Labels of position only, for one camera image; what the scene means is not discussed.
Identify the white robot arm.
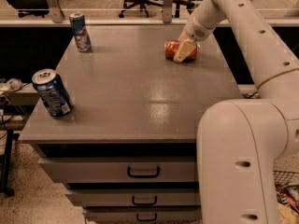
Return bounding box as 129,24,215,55
179,0,299,224

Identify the middle grey drawer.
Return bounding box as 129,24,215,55
65,189,200,207

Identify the black office chair centre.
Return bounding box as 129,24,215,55
119,0,194,18

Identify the black stand left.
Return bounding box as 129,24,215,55
0,130,20,197

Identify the yellow snack bag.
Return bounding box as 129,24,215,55
278,203,299,224

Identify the dark blue soda can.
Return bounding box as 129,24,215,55
32,69,73,118

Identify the grey drawer cabinet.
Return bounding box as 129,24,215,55
18,24,250,224

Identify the wire basket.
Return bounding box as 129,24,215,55
273,170,299,224

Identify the orange coke can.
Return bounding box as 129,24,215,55
164,40,198,60

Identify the top grey drawer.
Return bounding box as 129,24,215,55
38,157,197,183

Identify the grey drawer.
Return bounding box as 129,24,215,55
82,207,202,223
38,157,197,183
65,189,200,207

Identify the bottom grey drawer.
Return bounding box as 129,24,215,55
82,207,202,223

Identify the red snack bag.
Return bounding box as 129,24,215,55
275,183,299,212

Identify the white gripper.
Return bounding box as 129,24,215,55
173,4,218,63

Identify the tall blue white can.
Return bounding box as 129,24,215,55
69,12,92,52

